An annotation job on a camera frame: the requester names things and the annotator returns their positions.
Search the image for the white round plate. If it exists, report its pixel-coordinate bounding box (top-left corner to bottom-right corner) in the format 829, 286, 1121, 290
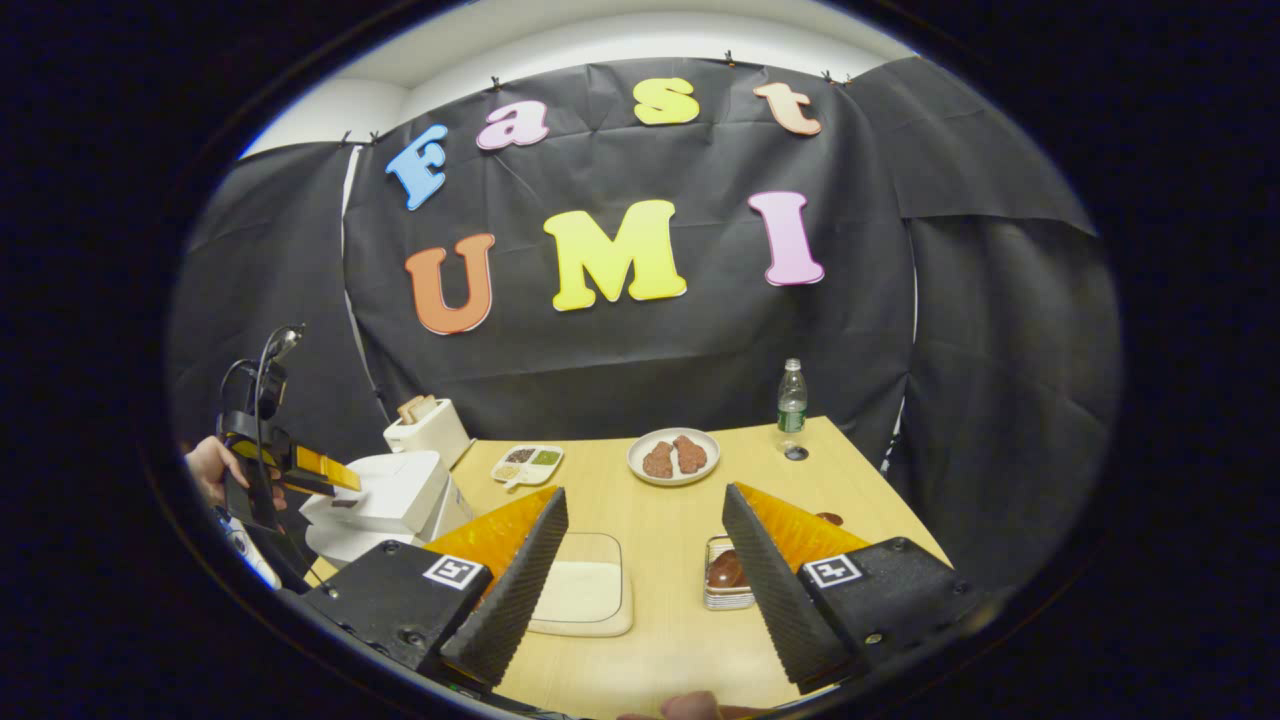
627, 428, 721, 488

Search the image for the white rice cooker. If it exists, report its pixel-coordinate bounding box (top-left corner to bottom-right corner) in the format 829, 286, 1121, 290
300, 450, 476, 566

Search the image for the white divided grain dish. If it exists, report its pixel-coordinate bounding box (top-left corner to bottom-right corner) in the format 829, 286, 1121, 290
490, 444, 565, 493

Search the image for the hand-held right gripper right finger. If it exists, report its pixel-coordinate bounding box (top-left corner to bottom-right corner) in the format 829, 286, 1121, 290
721, 482, 988, 697

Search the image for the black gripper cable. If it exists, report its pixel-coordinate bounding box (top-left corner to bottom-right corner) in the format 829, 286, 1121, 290
220, 323, 339, 601

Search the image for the metal wire chopstick holder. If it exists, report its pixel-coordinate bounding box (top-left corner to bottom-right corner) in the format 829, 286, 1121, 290
703, 535, 757, 612

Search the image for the green label water bottle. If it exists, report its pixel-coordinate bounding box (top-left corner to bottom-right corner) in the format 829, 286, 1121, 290
777, 358, 808, 441

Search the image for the white plastic object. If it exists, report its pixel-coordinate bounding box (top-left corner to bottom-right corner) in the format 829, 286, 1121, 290
215, 505, 284, 592

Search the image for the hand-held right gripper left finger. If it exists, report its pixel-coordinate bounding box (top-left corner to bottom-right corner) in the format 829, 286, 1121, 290
300, 487, 570, 690

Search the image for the brown wooden spoon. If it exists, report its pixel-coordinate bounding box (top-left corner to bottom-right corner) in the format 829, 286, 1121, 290
706, 511, 846, 591

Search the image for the white toaster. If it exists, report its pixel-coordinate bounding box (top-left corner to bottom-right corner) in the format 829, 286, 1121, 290
383, 398, 473, 469

